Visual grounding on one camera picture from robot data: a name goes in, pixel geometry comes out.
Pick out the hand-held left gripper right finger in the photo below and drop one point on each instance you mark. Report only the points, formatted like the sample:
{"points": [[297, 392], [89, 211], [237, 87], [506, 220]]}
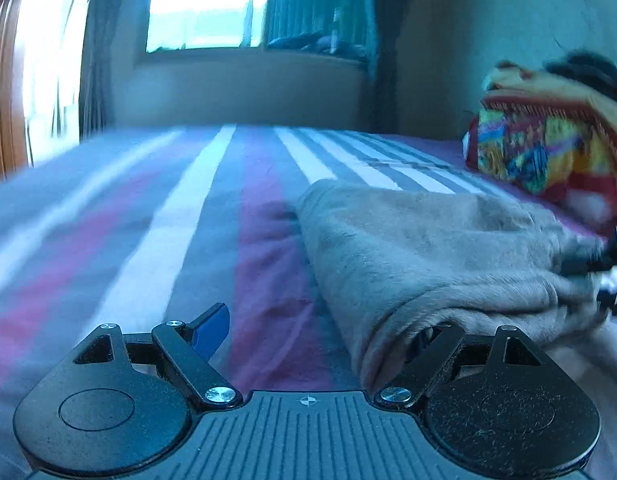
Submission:
{"points": [[437, 351]]}

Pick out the dark curtain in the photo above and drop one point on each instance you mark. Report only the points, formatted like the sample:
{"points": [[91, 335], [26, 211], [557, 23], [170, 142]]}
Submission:
{"points": [[388, 45], [108, 50]]}

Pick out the white sheer curtain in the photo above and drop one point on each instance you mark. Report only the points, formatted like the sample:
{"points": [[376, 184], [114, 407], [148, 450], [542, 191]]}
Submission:
{"points": [[63, 50]]}

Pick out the grey pants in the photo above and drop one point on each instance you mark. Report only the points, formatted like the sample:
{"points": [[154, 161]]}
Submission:
{"points": [[428, 250]]}

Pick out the white pillow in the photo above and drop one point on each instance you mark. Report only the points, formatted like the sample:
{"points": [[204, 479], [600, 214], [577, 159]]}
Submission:
{"points": [[591, 210]]}

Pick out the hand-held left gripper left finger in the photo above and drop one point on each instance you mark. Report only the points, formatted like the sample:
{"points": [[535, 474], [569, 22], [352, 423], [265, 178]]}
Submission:
{"points": [[212, 331]]}

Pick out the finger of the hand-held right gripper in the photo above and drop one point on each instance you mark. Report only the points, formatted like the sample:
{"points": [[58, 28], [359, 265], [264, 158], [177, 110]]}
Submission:
{"points": [[583, 263]]}

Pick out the brown wooden door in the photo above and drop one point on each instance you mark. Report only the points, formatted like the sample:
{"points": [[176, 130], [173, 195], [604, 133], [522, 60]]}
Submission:
{"points": [[3, 85]]}

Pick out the sliding glass window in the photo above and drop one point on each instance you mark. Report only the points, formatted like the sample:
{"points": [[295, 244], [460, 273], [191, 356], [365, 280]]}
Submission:
{"points": [[203, 5]]}

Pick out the striped bed sheet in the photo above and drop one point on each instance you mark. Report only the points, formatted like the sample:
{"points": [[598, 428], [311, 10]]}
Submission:
{"points": [[178, 220]]}

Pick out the colourful printed blanket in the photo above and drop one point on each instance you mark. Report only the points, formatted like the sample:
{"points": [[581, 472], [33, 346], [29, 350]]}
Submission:
{"points": [[543, 150]]}

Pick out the dark clothes on windowsill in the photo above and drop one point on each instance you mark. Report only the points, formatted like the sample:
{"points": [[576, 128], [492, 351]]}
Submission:
{"points": [[313, 44]]}

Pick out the black cloth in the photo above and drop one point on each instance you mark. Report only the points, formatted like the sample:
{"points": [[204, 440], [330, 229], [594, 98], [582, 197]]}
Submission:
{"points": [[588, 72]]}

